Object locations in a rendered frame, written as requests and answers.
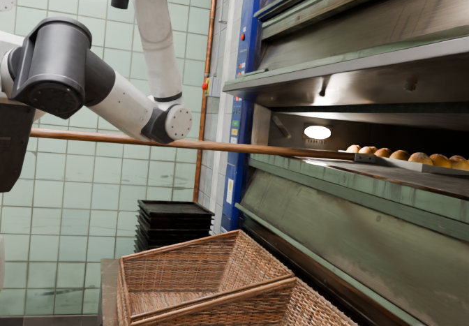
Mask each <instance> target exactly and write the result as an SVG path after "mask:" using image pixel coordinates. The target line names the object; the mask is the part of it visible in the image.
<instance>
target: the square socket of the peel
mask: <svg viewBox="0 0 469 326"><path fill-rule="evenodd" d="M351 153H354V155H355V158H354V160H353V161H354V162H363V163H375V160H376V154H365V153H357V152H351Z"/></svg>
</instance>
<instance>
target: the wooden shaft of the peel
mask: <svg viewBox="0 0 469 326"><path fill-rule="evenodd" d="M30 137H31V138H49V139H60V140H78V141H88V142H106V143H116V144H126V145H144V146H155V147H173V148H182V149H201V150H211V151H229V152H239V153H249V154H267V155H277V156H296V157H306V158H324V159H334V160H344V161H353V160H354V158H355V155H354V153H350V152H340V151H323V150H314V149H297V148H287V147H270V146H262V145H244V144H235V143H226V142H209V141H199V140H182V139H181V140H175V141H174V142H171V143H169V144H166V145H163V144H160V143H157V142H155V141H153V140H151V142H144V141H140V140H136V139H133V138H130V137H129V136H128V135H121V134H111V133H95V132H85V131H68V130H59V129H50V128H31V134H30Z"/></svg>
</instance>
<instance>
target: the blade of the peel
mask: <svg viewBox="0 0 469 326"><path fill-rule="evenodd" d="M375 163H376V164H380V165H387V166H391V167H395V168H402V169H406V170H413V171H418V172H429V173H440V174H450V175H469V171H465V170H457V169H453V168H444V167H440V166H435V165H427V164H423V163H416V162H411V161H402V160H398V159H392V158H385V157H380V156H376V160H375Z"/></svg>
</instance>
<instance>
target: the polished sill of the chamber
mask: <svg viewBox="0 0 469 326"><path fill-rule="evenodd" d="M250 158H252V159H254V160H257V161H261V162H264V163H268V164H270V165H275V166H277V167H280V168H284V169H287V170H291V171H294V172H298V173H301V174H303V175H308V176H310V177H315V178H317V179H321V180H324V181H328V182H331V183H333V184H338V185H340V186H344V187H347V188H351V189H354V190H356V191H361V192H363V193H368V194H370V195H374V196H377V197H379V198H384V199H386V200H391V201H393V202H397V203H400V204H403V205H407V206H410V207H414V208H417V209H420V210H423V211H426V212H430V213H433V214H437V215H440V216H444V217H447V218H450V219H454V220H456V221H460V222H463V223H467V224H469V196H466V195H460V194H457V193H451V192H447V191H441V190H438V189H435V188H429V187H425V186H420V185H416V184H411V183H408V182H404V181H399V180H395V179H390V178H386V177H380V176H377V175H371V174H368V173H364V172H358V171H355V170H349V169H346V168H340V167H337V166H333V165H327V164H324V163H319V162H315V161H310V160H306V159H302V158H297V157H294V156H277V155H267V154H250Z"/></svg>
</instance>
